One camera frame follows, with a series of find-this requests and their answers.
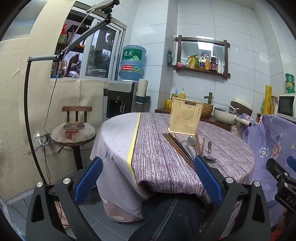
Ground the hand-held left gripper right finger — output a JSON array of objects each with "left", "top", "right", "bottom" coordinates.
[{"left": 194, "top": 156, "right": 271, "bottom": 241}]

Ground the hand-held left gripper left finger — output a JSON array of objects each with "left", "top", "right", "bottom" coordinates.
[{"left": 26, "top": 157, "right": 103, "bottom": 241}]

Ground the wood-handled metal spoon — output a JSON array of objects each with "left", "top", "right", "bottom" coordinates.
[{"left": 203, "top": 141, "right": 217, "bottom": 162}]

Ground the dark brown wooden chopstick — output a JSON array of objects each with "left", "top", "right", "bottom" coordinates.
[
  {"left": 168, "top": 133, "right": 195, "bottom": 161},
  {"left": 171, "top": 133, "right": 196, "bottom": 158},
  {"left": 162, "top": 133, "right": 194, "bottom": 168},
  {"left": 165, "top": 133, "right": 195, "bottom": 163}
]

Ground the cream plastic utensil holder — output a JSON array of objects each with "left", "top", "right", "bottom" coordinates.
[{"left": 168, "top": 97, "right": 204, "bottom": 135}]

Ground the pink dotted cushion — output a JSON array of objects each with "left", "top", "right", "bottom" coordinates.
[{"left": 103, "top": 199, "right": 144, "bottom": 223}]

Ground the pale lilac tablecloth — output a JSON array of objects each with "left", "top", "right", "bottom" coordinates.
[{"left": 90, "top": 113, "right": 149, "bottom": 221}]

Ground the purple striped tablecloth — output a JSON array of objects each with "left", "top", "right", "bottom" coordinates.
[{"left": 128, "top": 112, "right": 256, "bottom": 205}]

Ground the white microwave oven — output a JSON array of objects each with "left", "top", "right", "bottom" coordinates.
[{"left": 276, "top": 93, "right": 296, "bottom": 120}]

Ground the person's jeans leg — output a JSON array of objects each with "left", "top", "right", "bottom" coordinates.
[{"left": 128, "top": 197, "right": 202, "bottom": 241}]

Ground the yellow tape strip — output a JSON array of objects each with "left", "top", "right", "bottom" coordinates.
[{"left": 126, "top": 113, "right": 142, "bottom": 171}]

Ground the white power strip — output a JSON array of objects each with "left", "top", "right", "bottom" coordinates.
[{"left": 33, "top": 133, "right": 52, "bottom": 148}]

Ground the yellow wrap roll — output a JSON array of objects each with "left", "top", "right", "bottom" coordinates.
[{"left": 264, "top": 85, "right": 273, "bottom": 115}]

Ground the cream frying pan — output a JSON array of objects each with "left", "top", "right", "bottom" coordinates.
[{"left": 213, "top": 106, "right": 253, "bottom": 127}]

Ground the woven brown wash basin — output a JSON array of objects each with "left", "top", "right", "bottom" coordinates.
[{"left": 200, "top": 103, "right": 214, "bottom": 117}]

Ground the wooden chair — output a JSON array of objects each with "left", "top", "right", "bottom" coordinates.
[{"left": 50, "top": 106, "right": 101, "bottom": 207}]

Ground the cream rice cooker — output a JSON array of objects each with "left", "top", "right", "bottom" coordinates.
[{"left": 230, "top": 97, "right": 254, "bottom": 117}]

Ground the bamboo style faucet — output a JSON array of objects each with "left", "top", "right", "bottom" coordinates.
[{"left": 203, "top": 92, "right": 215, "bottom": 104}]

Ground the grey water dispenser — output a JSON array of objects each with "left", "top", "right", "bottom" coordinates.
[{"left": 103, "top": 81, "right": 138, "bottom": 121}]

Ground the dark blue roll holder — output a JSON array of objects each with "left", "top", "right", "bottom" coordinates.
[{"left": 135, "top": 95, "right": 152, "bottom": 105}]

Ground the beige fabric panel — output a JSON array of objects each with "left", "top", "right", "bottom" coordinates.
[{"left": 0, "top": 0, "right": 105, "bottom": 202}]

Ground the paper towel roll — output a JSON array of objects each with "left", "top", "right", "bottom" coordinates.
[{"left": 136, "top": 78, "right": 149, "bottom": 97}]

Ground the wooden framed mirror shelf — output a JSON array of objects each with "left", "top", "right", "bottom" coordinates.
[{"left": 174, "top": 35, "right": 232, "bottom": 80}]

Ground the dark soy sauce bottle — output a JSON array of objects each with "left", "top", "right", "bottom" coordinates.
[{"left": 210, "top": 54, "right": 218, "bottom": 72}]

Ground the blue water bottle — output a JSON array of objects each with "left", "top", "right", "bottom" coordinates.
[{"left": 118, "top": 44, "right": 147, "bottom": 82}]

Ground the black arc phone stand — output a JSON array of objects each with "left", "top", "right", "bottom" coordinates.
[{"left": 24, "top": 0, "right": 121, "bottom": 186}]

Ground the mounted smartphone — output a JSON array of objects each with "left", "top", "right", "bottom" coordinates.
[{"left": 86, "top": 0, "right": 117, "bottom": 14}]

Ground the grey charging cable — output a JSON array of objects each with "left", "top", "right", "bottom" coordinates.
[{"left": 42, "top": 10, "right": 92, "bottom": 186}]

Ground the aluminium window frame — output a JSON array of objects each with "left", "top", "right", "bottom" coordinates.
[{"left": 50, "top": 5, "right": 127, "bottom": 81}]

